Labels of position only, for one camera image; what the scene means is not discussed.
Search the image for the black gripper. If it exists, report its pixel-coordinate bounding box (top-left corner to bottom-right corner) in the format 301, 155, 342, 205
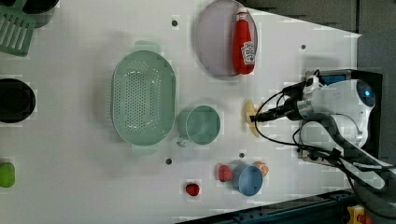
253, 81, 305, 122

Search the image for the peeled yellow banana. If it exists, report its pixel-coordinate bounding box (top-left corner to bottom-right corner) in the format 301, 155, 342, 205
243, 100, 260, 137

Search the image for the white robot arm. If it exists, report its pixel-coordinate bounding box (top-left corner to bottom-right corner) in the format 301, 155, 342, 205
244, 77, 395, 219

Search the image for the teal green mug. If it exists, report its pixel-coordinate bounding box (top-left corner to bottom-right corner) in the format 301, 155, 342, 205
177, 105, 221, 147

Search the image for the red ketchup bottle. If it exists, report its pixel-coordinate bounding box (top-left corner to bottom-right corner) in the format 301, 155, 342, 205
233, 7, 255, 75

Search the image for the orange half slice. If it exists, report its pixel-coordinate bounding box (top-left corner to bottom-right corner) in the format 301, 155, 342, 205
253, 161, 269, 177

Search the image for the blue bowl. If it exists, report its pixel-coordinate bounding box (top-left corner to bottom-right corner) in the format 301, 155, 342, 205
232, 163, 263, 197

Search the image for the grey round plate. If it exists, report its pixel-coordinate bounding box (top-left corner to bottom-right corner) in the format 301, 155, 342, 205
195, 0, 258, 76

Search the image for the red strawberry toy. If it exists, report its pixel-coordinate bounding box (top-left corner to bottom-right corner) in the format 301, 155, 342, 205
218, 164, 233, 182

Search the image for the small red fruit toy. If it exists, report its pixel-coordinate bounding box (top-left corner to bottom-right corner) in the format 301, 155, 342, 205
185, 183, 200, 197

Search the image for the green perforated colander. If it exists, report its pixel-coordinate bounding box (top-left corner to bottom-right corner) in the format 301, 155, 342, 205
111, 40, 177, 156

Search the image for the black cylindrical cup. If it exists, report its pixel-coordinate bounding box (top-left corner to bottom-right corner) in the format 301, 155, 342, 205
0, 78, 35, 123
22, 0, 60, 28

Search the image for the green slotted spatula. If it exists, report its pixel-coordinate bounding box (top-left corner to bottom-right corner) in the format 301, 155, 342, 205
0, 0, 35, 57

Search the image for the green marker object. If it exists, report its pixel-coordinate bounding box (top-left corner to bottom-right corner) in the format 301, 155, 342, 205
0, 162, 15, 188

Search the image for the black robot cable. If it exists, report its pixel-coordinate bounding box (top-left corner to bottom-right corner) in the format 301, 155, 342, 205
254, 91, 356, 188

